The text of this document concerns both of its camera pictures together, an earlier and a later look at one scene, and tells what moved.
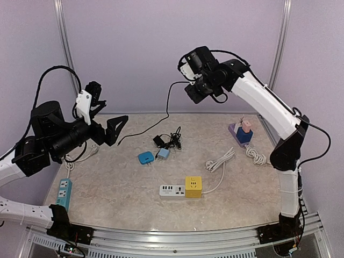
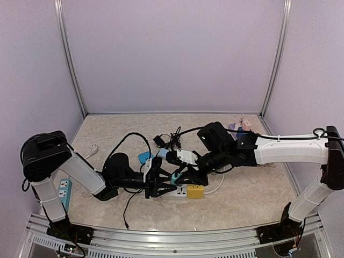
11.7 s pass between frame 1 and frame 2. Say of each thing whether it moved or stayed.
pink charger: stayed
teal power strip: stayed
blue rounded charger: stayed
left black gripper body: moved
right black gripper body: moved
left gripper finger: moved
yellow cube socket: stayed
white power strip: stayed
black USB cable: moved
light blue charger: stayed
